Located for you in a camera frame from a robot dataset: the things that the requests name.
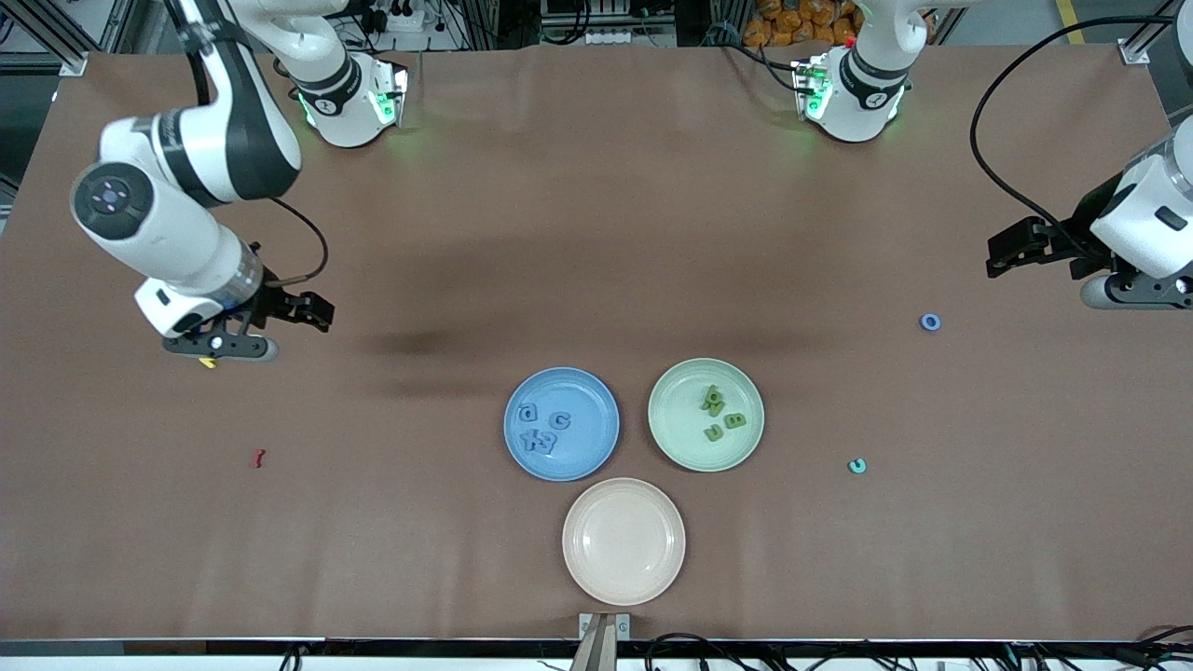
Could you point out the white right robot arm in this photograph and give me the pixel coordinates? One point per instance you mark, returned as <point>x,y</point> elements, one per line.
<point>233,130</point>

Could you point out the blue foam letter O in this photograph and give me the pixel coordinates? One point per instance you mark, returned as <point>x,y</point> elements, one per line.
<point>923,322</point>

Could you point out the blue foam letter X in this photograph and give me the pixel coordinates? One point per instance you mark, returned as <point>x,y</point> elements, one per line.
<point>532,440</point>

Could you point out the metal camera pole bracket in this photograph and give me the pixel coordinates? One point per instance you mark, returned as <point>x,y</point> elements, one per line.
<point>604,643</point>

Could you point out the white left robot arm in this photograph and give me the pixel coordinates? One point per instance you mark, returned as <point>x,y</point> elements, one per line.
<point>867,84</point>

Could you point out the blue foam letter G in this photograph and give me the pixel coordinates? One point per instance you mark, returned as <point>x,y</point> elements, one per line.
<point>555,422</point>

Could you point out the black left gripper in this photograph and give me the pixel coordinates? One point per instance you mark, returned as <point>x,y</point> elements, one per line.
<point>1084,226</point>

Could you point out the aluminium frame corner profile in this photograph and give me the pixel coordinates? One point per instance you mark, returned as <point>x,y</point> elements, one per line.
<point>1135,51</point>
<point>75,63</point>

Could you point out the blue foam letter E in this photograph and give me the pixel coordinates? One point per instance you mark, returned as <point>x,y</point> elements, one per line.
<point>550,445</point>

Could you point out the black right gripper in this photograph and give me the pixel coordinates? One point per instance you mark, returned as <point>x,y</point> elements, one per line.
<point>271,300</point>

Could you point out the blue foam letter a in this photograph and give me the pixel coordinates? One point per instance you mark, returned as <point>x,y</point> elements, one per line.
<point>528,412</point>

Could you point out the brown table cover sheet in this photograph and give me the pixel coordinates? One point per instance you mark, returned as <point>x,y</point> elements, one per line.
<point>596,233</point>

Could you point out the white power strip with plugs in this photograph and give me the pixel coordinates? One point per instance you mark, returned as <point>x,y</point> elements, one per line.
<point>403,23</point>

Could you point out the green foam letter u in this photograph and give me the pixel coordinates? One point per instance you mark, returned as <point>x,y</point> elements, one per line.
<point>713,435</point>

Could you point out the orange objects pile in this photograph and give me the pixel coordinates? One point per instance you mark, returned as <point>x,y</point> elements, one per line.
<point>792,23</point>

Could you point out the cream plate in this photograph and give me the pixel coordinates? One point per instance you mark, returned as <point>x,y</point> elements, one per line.
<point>623,541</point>

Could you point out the green plate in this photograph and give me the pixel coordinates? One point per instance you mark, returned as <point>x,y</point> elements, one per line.
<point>676,419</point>

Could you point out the green foam letter B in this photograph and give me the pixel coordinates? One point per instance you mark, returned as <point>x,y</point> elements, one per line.
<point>734,420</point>

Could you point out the blue plate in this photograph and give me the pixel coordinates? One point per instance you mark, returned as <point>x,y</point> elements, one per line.
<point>592,410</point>

